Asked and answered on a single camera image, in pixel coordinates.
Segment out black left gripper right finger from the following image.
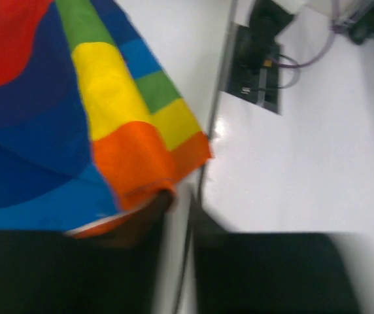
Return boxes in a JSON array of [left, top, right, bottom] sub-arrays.
[[190, 198, 360, 313]]

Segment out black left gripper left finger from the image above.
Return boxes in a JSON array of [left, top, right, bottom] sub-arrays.
[[0, 191, 173, 313]]

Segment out rainbow striped shorts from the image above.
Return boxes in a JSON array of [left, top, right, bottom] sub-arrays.
[[0, 1, 211, 237]]

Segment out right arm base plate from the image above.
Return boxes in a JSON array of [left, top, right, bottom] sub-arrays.
[[222, 24, 281, 114]]

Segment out aluminium table edge rail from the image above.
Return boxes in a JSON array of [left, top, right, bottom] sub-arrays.
[[154, 1, 237, 313]]

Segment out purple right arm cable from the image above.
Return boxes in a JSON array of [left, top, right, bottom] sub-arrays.
[[271, 0, 343, 89]]

